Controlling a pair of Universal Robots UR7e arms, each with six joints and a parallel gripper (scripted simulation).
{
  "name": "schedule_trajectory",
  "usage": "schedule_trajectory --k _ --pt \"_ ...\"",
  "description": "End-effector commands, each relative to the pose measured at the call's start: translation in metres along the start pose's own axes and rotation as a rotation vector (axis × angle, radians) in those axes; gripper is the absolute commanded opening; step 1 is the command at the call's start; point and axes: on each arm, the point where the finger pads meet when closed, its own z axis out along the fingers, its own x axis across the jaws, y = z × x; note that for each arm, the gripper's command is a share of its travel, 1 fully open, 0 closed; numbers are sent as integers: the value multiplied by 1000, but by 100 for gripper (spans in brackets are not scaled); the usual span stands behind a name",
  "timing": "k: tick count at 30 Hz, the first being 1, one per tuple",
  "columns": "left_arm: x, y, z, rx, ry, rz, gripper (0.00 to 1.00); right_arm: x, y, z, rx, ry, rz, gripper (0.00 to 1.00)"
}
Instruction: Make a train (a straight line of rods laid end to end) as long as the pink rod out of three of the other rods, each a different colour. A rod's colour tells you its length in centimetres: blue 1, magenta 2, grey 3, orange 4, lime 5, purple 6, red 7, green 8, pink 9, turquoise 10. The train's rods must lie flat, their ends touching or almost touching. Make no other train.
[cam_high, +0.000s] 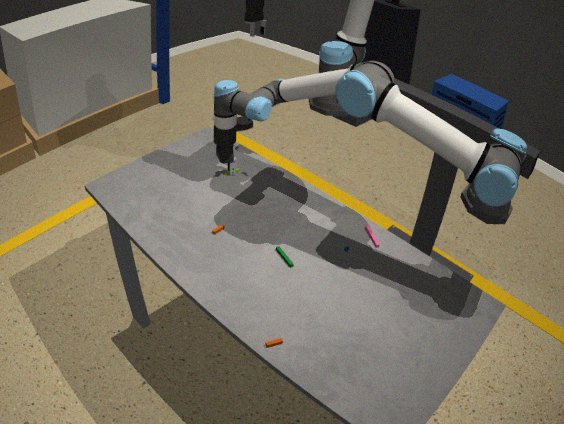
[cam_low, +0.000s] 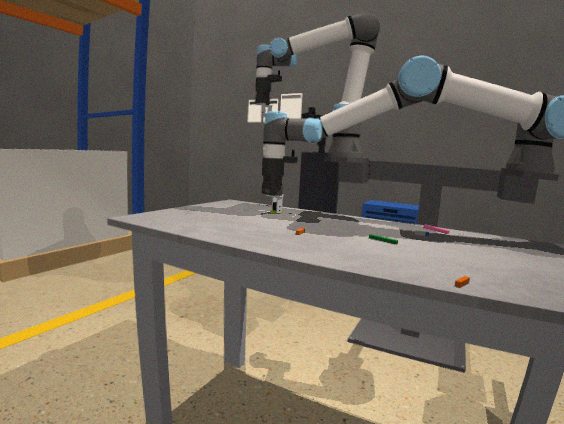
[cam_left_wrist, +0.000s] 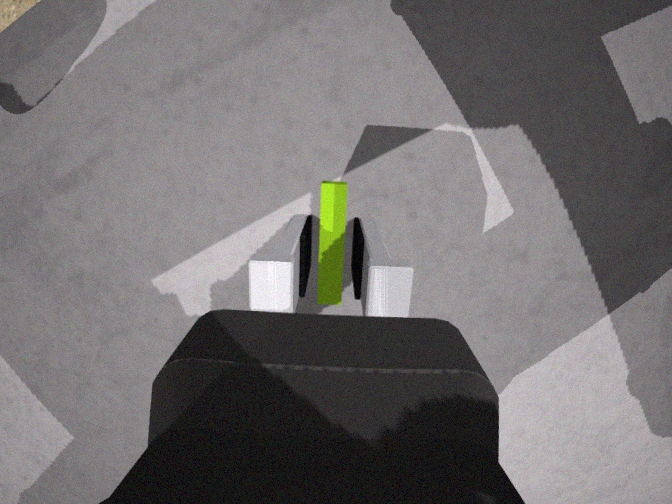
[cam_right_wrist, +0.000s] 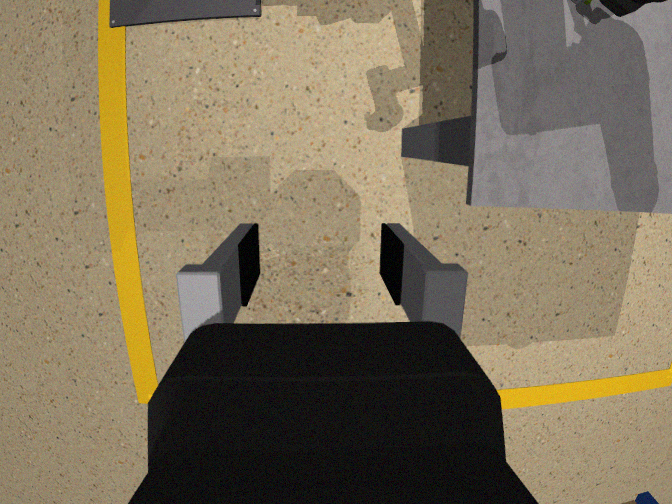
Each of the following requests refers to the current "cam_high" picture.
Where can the pink rod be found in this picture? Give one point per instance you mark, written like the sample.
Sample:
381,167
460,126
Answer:
372,236

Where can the orange rod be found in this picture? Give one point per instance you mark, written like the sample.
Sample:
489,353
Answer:
218,229
274,342

